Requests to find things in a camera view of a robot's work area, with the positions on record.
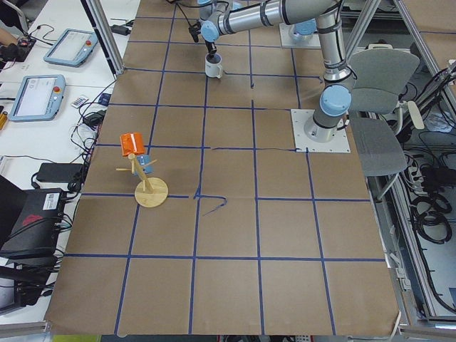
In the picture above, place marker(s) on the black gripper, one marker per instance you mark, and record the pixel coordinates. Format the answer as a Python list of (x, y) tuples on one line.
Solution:
[(211, 47)]

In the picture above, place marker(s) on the white mug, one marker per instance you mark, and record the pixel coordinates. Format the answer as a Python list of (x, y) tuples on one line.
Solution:
[(213, 66)]

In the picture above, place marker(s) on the blue teach pendant upper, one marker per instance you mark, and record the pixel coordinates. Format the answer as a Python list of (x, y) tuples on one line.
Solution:
[(72, 48)]

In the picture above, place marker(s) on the blue teach pendant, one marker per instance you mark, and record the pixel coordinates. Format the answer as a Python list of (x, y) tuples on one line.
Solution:
[(72, 48), (38, 99)]

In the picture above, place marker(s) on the white remote control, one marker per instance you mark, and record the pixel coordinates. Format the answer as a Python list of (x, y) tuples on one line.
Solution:
[(79, 101)]

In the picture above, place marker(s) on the wooden mug tree stand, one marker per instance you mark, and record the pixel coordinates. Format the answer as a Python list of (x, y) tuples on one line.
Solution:
[(151, 191)]

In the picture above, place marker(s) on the grey office chair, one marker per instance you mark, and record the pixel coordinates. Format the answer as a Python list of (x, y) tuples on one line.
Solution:
[(376, 114)]

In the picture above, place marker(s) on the blue teach pendant lower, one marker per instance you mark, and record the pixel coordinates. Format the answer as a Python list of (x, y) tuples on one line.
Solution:
[(38, 99)]

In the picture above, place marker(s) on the black power adapter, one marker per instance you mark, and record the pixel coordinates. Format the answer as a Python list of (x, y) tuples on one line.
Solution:
[(59, 172)]

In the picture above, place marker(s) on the black computer case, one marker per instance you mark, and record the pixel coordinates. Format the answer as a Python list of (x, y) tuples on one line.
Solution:
[(30, 223)]

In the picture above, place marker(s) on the aluminium frame post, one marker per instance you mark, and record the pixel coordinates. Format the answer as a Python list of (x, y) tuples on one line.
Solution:
[(99, 22)]

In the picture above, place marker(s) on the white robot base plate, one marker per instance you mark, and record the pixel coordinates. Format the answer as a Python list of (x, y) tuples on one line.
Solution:
[(309, 137)]

